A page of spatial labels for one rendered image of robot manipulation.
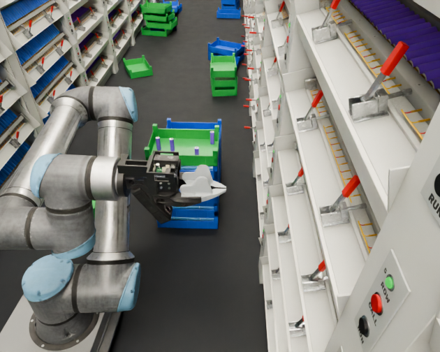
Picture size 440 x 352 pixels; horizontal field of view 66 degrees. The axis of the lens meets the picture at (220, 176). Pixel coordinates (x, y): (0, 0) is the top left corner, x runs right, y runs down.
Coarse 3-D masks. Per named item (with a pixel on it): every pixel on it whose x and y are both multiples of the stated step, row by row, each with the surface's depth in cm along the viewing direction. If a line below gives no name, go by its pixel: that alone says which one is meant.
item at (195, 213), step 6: (174, 210) 162; (180, 210) 162; (186, 210) 162; (192, 210) 161; (198, 210) 161; (204, 210) 161; (210, 210) 161; (216, 210) 161; (174, 216) 164; (180, 216) 164; (186, 216) 164; (192, 216) 164; (198, 216) 164; (204, 216) 164; (210, 216) 164; (216, 216) 163
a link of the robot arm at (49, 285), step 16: (48, 256) 108; (32, 272) 103; (48, 272) 103; (64, 272) 103; (32, 288) 99; (48, 288) 99; (64, 288) 102; (32, 304) 102; (48, 304) 101; (64, 304) 102; (48, 320) 107; (64, 320) 109
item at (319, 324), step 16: (288, 144) 99; (288, 160) 96; (288, 176) 91; (304, 176) 89; (304, 192) 85; (288, 208) 82; (304, 208) 81; (304, 224) 78; (304, 240) 74; (304, 256) 71; (304, 272) 68; (304, 304) 64; (320, 304) 63; (304, 320) 61; (320, 320) 61; (320, 336) 59
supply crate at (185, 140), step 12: (156, 132) 155; (168, 132) 157; (180, 132) 156; (192, 132) 156; (204, 132) 156; (216, 132) 154; (168, 144) 155; (180, 144) 155; (192, 144) 155; (204, 144) 155; (216, 144) 155; (180, 156) 141; (192, 156) 141; (204, 156) 140; (216, 156) 140
